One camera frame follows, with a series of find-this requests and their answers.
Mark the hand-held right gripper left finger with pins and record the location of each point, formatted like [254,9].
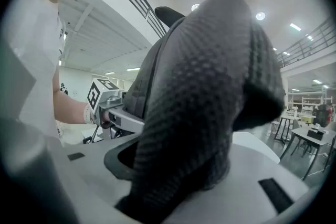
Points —
[86,186]

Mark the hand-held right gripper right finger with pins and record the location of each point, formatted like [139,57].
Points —
[236,204]

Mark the black backpack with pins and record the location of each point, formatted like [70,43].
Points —
[199,86]

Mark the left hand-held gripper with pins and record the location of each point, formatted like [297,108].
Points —
[105,94]

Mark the black frame table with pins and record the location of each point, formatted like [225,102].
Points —
[284,120]

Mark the white table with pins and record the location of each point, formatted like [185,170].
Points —
[257,147]

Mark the person's left forearm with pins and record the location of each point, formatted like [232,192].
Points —
[68,110]

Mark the black tray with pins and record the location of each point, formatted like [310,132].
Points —
[315,134]

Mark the white shelving unit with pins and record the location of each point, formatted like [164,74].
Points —
[307,105]

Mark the person's left hand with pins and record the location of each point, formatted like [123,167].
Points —
[105,120]

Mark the grey desk with black legs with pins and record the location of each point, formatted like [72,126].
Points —
[304,136]

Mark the person's cream shirt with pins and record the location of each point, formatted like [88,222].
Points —
[34,60]

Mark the black metal railing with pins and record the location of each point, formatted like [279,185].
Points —
[147,10]
[309,42]

